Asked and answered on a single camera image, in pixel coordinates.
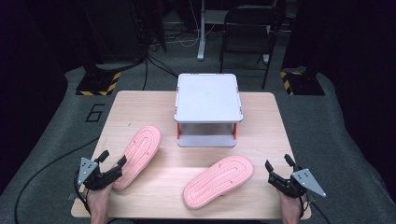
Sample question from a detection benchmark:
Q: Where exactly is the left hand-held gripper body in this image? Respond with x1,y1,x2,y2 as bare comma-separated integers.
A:
76,157,124,191

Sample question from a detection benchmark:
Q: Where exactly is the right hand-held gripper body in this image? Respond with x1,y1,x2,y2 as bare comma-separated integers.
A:
267,167,327,200

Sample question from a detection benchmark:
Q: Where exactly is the pink slipper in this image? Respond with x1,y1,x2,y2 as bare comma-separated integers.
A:
182,155,256,211
111,125,163,191

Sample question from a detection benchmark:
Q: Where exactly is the white two-tier shoe rack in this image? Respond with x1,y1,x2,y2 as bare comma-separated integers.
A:
173,73,244,148

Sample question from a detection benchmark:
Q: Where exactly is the person's right hand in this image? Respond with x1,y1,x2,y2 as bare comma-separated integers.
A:
277,189,307,217

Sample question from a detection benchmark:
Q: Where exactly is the person's left hand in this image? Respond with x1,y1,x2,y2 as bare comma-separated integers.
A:
84,182,115,216

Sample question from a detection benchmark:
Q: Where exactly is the black base with hazard stripes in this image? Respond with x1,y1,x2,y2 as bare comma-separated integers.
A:
279,70,326,96
75,70,121,97

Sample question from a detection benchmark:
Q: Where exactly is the black folding chair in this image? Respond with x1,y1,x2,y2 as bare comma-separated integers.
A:
219,5,286,91

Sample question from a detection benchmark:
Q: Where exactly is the white desk leg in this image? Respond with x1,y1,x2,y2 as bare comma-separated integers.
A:
196,0,207,62

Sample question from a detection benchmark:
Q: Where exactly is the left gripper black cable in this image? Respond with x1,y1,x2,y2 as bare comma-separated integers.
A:
73,169,92,217

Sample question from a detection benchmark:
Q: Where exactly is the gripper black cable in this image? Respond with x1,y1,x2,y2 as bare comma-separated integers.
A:
298,192,332,224
73,169,92,217

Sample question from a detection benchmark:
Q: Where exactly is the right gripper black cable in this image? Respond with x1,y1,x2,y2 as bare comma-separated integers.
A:
298,192,332,224

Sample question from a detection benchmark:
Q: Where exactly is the long black floor cable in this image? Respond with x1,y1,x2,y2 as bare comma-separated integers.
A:
13,136,101,224

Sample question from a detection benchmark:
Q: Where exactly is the black cable bundle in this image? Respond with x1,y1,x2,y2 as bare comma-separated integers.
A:
140,43,179,91

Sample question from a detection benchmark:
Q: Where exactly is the white cable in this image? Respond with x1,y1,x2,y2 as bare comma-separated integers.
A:
167,0,217,49

